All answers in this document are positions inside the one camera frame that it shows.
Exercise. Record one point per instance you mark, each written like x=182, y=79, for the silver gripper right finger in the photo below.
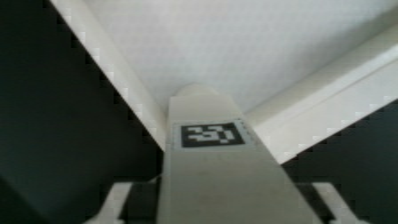
x=328, y=203

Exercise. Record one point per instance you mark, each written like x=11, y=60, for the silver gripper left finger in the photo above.
x=129, y=207

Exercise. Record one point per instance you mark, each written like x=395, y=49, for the white leg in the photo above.
x=224, y=184

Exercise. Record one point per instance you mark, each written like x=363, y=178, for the white desk top tray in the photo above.
x=278, y=51

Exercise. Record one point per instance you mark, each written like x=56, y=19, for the white front obstacle bar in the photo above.
x=297, y=133

